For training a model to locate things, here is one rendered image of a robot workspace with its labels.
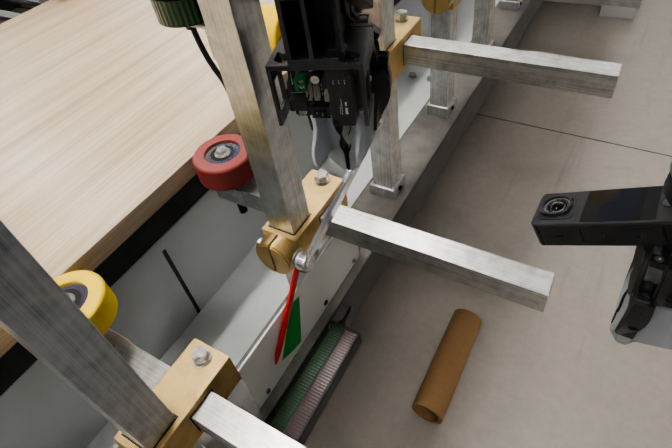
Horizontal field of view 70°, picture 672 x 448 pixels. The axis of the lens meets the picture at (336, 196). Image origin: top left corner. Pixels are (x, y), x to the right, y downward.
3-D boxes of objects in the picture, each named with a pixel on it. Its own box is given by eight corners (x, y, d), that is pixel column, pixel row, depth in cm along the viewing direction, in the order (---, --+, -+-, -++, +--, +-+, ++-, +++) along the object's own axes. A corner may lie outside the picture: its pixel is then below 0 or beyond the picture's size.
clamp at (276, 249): (349, 205, 65) (344, 177, 61) (294, 280, 57) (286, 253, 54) (313, 194, 67) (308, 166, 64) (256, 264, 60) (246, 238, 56)
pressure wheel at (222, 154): (281, 200, 71) (263, 137, 63) (248, 238, 66) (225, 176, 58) (239, 185, 74) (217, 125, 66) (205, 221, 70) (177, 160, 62)
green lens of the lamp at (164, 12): (239, 1, 43) (232, -25, 41) (194, 31, 39) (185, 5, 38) (189, -5, 45) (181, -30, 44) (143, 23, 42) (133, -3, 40)
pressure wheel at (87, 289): (146, 315, 59) (103, 256, 51) (148, 373, 53) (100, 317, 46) (79, 337, 58) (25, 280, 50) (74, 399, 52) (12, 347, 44)
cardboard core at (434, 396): (482, 315, 133) (442, 415, 115) (480, 330, 138) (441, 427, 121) (454, 305, 136) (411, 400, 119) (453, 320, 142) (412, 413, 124)
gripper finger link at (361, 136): (341, 201, 45) (328, 119, 39) (351, 160, 49) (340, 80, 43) (375, 202, 44) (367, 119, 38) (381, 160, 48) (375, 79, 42)
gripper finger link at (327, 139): (309, 200, 46) (291, 119, 39) (321, 159, 50) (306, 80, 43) (341, 201, 45) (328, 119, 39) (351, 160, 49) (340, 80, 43)
